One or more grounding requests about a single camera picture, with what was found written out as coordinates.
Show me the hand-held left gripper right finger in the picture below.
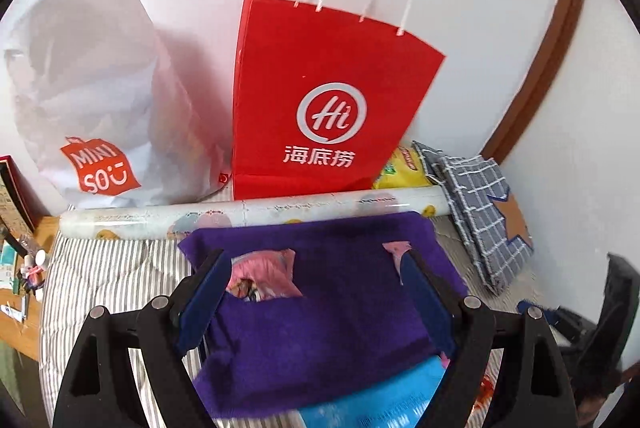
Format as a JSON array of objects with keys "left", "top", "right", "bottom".
[{"left": 400, "top": 249, "right": 577, "bottom": 428}]

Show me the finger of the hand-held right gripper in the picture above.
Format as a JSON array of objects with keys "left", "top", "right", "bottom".
[{"left": 517, "top": 300, "right": 566, "bottom": 329}]

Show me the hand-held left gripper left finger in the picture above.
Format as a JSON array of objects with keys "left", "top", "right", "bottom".
[{"left": 52, "top": 249, "right": 234, "bottom": 428}]

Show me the purple towel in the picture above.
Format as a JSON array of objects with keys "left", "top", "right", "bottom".
[{"left": 177, "top": 210, "right": 483, "bottom": 419}]

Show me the magenta snack packet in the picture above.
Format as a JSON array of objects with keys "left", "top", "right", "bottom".
[{"left": 382, "top": 242, "right": 413, "bottom": 284}]

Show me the light pink cartoon snack packet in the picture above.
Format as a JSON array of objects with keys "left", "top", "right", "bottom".
[{"left": 226, "top": 249, "right": 304, "bottom": 304}]

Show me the grey checked cloth with star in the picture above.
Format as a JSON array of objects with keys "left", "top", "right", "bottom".
[{"left": 411, "top": 140, "right": 535, "bottom": 296}]

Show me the white red printed snack packet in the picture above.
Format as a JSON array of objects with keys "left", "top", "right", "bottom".
[{"left": 471, "top": 373, "right": 502, "bottom": 415}]

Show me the blue tissue pack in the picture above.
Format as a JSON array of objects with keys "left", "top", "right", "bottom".
[{"left": 297, "top": 354, "right": 451, "bottom": 428}]

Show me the striped bed mattress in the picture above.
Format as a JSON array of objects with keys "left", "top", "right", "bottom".
[{"left": 37, "top": 188, "right": 551, "bottom": 428}]

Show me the yellow snack bag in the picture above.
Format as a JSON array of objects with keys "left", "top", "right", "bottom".
[{"left": 372, "top": 147, "right": 433, "bottom": 190}]

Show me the wooden desk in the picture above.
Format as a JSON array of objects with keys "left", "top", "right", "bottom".
[{"left": 0, "top": 215, "right": 61, "bottom": 361}]

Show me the red patterned box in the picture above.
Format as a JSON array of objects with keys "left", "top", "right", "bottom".
[{"left": 0, "top": 154, "right": 38, "bottom": 234}]

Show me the white plastic shopping bag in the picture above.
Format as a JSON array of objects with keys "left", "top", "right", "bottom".
[{"left": 2, "top": 0, "right": 233, "bottom": 209}]

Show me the brown wooden headboard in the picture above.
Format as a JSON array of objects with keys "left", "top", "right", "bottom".
[{"left": 492, "top": 0, "right": 591, "bottom": 164}]

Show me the red paper bag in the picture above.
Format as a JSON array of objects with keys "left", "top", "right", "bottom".
[{"left": 231, "top": 0, "right": 447, "bottom": 200}]

